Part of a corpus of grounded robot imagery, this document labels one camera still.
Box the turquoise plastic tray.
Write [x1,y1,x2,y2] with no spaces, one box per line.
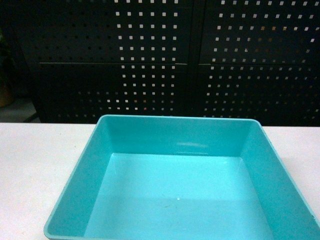
[44,115,320,240]

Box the black perforated metal panel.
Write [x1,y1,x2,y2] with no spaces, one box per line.
[3,0,320,126]

